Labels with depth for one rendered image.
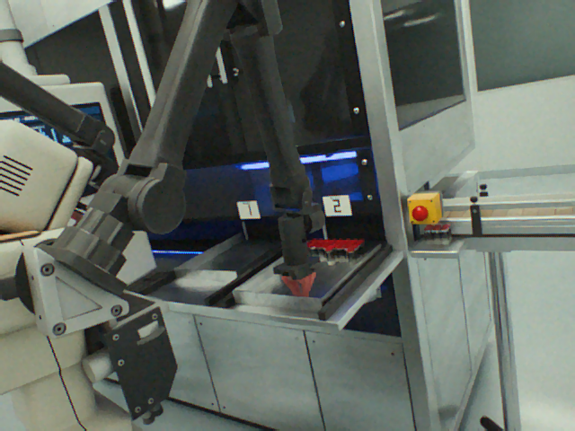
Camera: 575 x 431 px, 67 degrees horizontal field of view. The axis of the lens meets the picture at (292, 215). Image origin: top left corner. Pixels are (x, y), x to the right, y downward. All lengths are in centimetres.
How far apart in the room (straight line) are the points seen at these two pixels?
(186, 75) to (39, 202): 28
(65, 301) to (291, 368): 120
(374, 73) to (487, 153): 475
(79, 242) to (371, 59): 84
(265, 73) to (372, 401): 114
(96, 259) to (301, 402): 130
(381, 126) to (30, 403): 95
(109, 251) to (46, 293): 8
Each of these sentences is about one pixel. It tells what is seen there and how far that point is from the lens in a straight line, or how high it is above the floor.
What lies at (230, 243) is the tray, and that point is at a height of 90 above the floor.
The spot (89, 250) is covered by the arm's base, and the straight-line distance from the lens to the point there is 60.
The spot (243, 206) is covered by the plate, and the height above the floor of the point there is 103.
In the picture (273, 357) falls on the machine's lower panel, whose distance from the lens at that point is 173.
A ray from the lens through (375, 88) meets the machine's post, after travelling 119.
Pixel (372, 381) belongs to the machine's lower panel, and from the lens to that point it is 155.
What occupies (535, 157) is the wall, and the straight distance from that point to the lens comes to 583.
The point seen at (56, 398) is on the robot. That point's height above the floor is 96.
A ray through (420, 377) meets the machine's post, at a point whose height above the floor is 47.
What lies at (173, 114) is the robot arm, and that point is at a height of 135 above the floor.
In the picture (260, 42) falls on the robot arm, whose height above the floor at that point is 144.
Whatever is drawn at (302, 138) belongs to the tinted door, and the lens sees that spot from 131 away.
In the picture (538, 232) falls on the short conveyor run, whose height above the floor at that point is 89.
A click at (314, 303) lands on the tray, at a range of 99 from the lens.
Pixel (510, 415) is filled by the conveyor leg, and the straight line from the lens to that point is 164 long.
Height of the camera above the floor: 133
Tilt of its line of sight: 14 degrees down
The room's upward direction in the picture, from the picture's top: 12 degrees counter-clockwise
